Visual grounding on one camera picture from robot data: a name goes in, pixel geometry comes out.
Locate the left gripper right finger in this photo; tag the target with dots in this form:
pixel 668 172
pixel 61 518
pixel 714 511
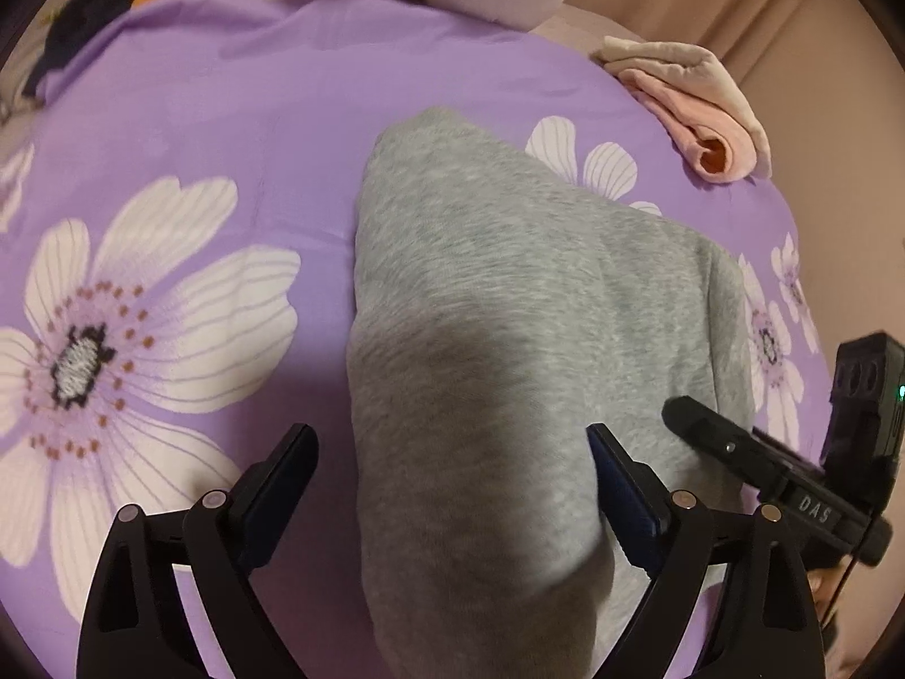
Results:
pixel 765 625

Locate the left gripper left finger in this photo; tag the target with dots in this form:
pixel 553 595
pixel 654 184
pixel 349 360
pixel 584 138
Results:
pixel 134 624

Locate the grey sweatshirt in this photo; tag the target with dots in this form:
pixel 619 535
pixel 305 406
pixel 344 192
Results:
pixel 499 313

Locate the person's right hand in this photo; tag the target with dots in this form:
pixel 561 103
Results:
pixel 824 583

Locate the pink folded garment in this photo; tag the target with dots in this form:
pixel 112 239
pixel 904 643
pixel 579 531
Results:
pixel 697 101

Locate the purple floral bed sheet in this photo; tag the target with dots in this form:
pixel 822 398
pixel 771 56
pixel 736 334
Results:
pixel 177 250

